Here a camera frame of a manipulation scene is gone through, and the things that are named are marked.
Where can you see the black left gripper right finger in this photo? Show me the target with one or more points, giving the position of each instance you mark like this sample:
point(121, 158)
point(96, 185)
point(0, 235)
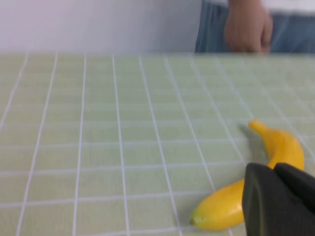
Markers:
point(297, 182)

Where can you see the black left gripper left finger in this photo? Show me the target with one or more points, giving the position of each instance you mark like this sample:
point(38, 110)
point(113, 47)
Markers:
point(265, 204)

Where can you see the yellow banana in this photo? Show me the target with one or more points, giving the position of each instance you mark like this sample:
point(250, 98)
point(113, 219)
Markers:
point(283, 145)

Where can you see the person's right hand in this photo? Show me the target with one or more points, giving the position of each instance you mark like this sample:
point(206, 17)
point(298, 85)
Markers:
point(246, 27)

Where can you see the blue jeans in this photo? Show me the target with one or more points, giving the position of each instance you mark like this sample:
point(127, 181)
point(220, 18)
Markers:
point(211, 29)

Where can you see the white t-shirt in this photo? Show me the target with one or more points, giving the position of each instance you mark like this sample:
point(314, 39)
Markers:
point(295, 6)

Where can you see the green checked tablecloth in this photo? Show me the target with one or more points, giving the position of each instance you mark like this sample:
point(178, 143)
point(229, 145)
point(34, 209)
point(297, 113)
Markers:
point(98, 137)

